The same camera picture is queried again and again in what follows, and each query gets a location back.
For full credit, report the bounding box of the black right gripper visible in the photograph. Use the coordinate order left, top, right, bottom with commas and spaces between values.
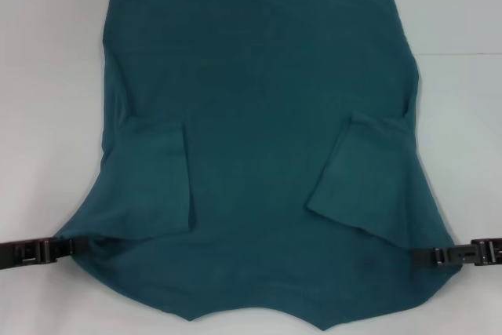
416, 237, 502, 268

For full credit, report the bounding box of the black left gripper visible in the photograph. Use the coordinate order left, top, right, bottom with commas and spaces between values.
0, 236, 76, 268

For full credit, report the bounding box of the teal blue shirt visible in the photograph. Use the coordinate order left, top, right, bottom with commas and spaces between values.
58, 0, 456, 308

